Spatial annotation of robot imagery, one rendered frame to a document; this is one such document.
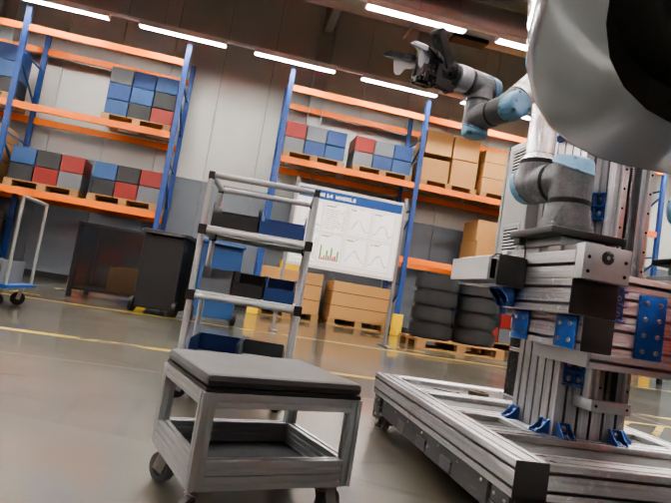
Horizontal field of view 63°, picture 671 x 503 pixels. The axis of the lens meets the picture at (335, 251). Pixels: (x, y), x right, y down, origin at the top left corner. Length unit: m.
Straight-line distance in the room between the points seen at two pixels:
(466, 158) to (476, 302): 3.90
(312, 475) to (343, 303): 9.14
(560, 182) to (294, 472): 1.05
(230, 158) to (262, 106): 1.29
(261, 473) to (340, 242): 5.82
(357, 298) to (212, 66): 5.63
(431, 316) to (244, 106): 6.16
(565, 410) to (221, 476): 1.08
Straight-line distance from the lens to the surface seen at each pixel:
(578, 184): 1.68
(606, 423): 1.99
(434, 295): 8.25
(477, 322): 8.56
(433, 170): 11.21
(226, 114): 11.91
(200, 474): 1.27
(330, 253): 6.97
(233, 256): 6.65
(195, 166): 11.66
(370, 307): 10.59
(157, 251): 6.70
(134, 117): 10.85
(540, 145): 1.83
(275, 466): 1.33
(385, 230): 7.16
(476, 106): 1.67
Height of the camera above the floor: 0.54
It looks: 5 degrees up
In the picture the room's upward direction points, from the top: 9 degrees clockwise
